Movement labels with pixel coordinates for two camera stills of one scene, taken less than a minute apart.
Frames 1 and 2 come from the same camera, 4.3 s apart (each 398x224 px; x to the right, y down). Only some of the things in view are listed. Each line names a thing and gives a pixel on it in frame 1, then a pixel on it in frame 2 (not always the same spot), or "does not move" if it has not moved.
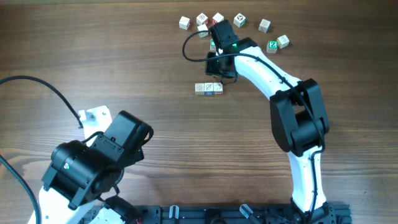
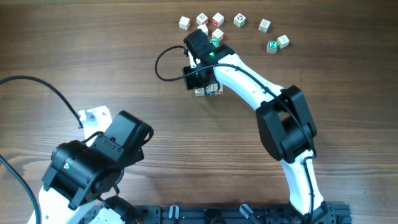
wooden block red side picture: x=217 y=88 does not move
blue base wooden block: x=199 y=88 does not move
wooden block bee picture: x=184 y=22 does not move
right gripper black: x=210 y=71 → x=190 y=83
